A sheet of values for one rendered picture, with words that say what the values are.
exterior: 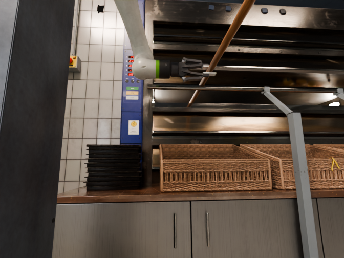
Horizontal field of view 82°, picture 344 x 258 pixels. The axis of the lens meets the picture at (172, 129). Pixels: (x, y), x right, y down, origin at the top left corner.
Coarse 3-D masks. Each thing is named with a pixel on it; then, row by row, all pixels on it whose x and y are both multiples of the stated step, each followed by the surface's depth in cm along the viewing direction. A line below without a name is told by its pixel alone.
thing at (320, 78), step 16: (160, 80) 156; (176, 80) 157; (208, 80) 157; (224, 80) 158; (240, 80) 158; (256, 80) 159; (272, 80) 159; (304, 80) 160; (320, 80) 161; (336, 80) 161
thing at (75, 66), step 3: (72, 57) 145; (78, 57) 147; (75, 60) 145; (78, 60) 147; (72, 63) 144; (75, 63) 145; (78, 63) 147; (69, 66) 144; (72, 66) 144; (75, 66) 144; (78, 66) 147; (69, 69) 146; (72, 69) 146; (75, 69) 146; (78, 69) 147
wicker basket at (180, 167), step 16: (160, 144) 142; (176, 144) 144; (192, 144) 145; (208, 144) 145; (224, 144) 146; (160, 160) 97; (176, 160) 96; (192, 160) 96; (208, 160) 97; (224, 160) 98; (240, 160) 98; (256, 160) 99; (160, 176) 112; (176, 176) 95; (192, 176) 135; (208, 176) 96; (224, 176) 137; (240, 176) 97; (256, 176) 98
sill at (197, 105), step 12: (216, 108) 155; (228, 108) 156; (240, 108) 156; (252, 108) 157; (264, 108) 158; (276, 108) 159; (300, 108) 161; (312, 108) 161; (324, 108) 162; (336, 108) 163
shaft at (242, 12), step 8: (248, 0) 57; (240, 8) 62; (248, 8) 60; (240, 16) 64; (232, 24) 68; (240, 24) 67; (232, 32) 71; (224, 40) 77; (224, 48) 81; (216, 56) 88; (216, 64) 95; (192, 96) 144
